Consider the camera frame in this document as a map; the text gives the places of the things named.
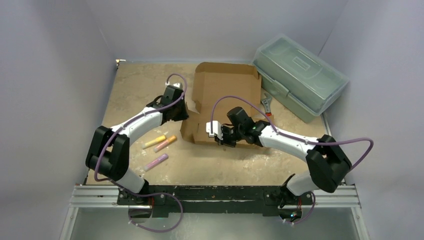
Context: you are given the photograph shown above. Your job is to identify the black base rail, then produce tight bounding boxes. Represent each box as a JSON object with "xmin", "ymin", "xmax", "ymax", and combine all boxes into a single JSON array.
[{"xmin": 118, "ymin": 185, "xmax": 313, "ymax": 219}]

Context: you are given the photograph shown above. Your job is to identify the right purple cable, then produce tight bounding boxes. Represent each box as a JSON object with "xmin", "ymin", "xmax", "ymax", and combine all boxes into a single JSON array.
[{"xmin": 210, "ymin": 96, "xmax": 375, "ymax": 173}]

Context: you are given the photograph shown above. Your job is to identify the purple highlighter marker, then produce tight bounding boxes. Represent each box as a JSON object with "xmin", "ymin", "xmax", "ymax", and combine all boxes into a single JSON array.
[{"xmin": 143, "ymin": 153, "xmax": 169, "ymax": 172}]

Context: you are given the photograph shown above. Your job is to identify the red handled adjustable wrench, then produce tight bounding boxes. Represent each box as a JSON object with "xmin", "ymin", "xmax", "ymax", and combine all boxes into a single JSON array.
[{"xmin": 260, "ymin": 92, "xmax": 273, "ymax": 117}]

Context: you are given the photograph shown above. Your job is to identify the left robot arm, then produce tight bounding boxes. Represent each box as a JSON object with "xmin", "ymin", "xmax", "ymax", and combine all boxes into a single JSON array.
[{"xmin": 85, "ymin": 85, "xmax": 189, "ymax": 205}]

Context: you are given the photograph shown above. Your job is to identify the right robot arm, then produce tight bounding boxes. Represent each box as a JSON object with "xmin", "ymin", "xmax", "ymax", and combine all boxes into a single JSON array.
[{"xmin": 206, "ymin": 106, "xmax": 352, "ymax": 205}]

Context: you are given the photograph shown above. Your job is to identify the translucent green plastic toolbox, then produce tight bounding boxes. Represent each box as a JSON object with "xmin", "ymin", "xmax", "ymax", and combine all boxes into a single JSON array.
[{"xmin": 252, "ymin": 34, "xmax": 349, "ymax": 123}]

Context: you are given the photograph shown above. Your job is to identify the yellow highlighter marker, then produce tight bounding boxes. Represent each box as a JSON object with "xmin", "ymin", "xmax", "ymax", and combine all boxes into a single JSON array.
[{"xmin": 142, "ymin": 135, "xmax": 167, "ymax": 149}]

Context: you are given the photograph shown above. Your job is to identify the orange pink highlighter marker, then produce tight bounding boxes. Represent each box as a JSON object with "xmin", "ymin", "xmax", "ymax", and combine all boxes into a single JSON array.
[{"xmin": 153, "ymin": 135, "xmax": 177, "ymax": 153}]

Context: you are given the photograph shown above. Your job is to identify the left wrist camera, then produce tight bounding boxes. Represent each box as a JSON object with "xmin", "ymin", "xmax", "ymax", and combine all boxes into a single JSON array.
[{"xmin": 172, "ymin": 82, "xmax": 183, "ymax": 89}]

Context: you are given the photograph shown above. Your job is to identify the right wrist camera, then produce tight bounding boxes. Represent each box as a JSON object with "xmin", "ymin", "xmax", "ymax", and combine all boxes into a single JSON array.
[{"xmin": 205, "ymin": 120, "xmax": 223, "ymax": 140}]

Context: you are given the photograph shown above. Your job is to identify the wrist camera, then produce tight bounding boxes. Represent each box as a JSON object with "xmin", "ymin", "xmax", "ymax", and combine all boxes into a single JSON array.
[
  {"xmin": 205, "ymin": 120, "xmax": 223, "ymax": 140},
  {"xmin": 172, "ymin": 82, "xmax": 183, "ymax": 89}
]

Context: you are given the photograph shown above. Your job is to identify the aluminium frame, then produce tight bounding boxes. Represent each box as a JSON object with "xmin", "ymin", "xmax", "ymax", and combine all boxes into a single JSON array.
[{"xmin": 59, "ymin": 184, "xmax": 370, "ymax": 240}]

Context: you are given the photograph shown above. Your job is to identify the brown cardboard box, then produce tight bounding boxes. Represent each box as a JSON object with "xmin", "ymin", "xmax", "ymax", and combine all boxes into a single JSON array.
[{"xmin": 180, "ymin": 62, "xmax": 263, "ymax": 145}]

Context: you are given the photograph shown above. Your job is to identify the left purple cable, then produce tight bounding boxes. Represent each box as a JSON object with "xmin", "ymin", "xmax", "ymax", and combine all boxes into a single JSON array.
[{"xmin": 93, "ymin": 73, "xmax": 188, "ymax": 196}]

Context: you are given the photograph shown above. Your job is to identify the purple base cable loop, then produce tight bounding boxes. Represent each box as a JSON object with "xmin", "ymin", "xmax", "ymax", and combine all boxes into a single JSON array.
[{"xmin": 127, "ymin": 191, "xmax": 185, "ymax": 233}]

